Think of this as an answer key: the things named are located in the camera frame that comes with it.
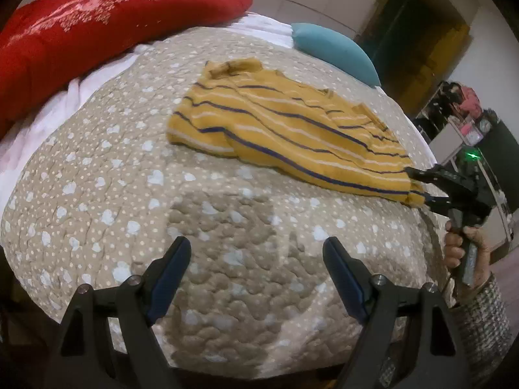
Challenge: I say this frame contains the yellow striped knit sweater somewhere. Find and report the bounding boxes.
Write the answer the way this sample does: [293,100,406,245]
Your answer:
[166,58,425,206]

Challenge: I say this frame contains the patterned knit sleeve forearm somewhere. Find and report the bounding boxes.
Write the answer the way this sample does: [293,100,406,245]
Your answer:
[450,274,512,388]

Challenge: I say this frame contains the pink clothes pile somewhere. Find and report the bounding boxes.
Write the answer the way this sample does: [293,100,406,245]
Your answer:
[459,85,483,120]

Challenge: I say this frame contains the person right hand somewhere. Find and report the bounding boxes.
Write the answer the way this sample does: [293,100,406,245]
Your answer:
[443,221,491,304]

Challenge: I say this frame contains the black television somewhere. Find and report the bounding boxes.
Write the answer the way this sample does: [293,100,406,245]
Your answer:
[478,121,519,212]

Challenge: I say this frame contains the white shelf unit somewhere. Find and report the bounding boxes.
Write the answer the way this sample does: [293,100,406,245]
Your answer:
[412,81,514,250]

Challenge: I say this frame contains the beige dotted bed cover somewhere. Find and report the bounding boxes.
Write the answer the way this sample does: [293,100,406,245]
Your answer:
[1,28,447,379]

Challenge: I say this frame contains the brown wooden door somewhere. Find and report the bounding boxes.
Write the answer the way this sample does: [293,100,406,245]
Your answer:
[356,0,470,118]

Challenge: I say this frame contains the teal pillow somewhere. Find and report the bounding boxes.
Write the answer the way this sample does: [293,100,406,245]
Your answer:
[291,23,381,87]

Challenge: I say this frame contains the red patterned quilt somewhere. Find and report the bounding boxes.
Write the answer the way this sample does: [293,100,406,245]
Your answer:
[1,0,252,135]

